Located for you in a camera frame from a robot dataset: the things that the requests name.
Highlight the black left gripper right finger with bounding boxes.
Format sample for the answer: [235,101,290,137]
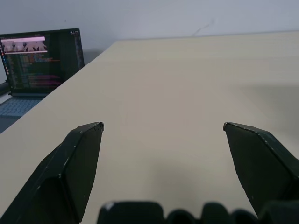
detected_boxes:
[223,122,299,219]

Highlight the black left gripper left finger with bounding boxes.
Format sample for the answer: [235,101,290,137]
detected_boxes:
[0,121,105,224]

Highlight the open laptop with lit screen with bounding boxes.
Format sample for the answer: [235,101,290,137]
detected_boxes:
[0,28,85,119]

